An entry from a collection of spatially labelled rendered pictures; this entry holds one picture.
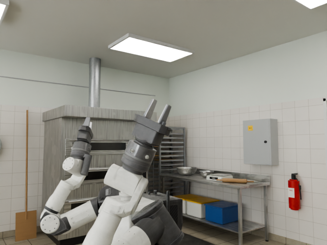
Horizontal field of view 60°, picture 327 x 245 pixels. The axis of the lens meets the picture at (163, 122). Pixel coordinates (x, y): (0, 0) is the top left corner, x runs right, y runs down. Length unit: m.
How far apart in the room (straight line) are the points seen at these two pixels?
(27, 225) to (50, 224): 3.76
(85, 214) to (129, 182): 0.57
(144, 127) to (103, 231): 0.31
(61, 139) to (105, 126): 0.71
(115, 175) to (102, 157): 3.72
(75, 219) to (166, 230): 0.52
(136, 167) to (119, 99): 5.11
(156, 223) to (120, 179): 0.22
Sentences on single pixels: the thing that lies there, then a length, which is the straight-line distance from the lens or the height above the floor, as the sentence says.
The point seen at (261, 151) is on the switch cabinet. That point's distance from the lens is 4.60.
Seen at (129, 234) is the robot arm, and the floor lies 1.18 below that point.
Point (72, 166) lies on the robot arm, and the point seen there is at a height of 1.36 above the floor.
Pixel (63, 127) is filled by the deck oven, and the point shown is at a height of 1.71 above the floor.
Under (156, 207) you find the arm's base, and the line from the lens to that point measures 0.98.
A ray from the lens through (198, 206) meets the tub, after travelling 4.98.
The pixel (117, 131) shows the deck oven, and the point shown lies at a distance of 4.67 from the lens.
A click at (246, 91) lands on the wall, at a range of 5.08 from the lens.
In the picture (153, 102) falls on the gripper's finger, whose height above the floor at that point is 1.59.
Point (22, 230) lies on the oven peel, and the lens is 5.12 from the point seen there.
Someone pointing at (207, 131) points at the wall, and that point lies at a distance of 5.62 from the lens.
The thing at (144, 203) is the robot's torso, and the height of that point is 1.23.
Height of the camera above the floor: 1.46
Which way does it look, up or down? 4 degrees up
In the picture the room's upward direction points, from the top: straight up
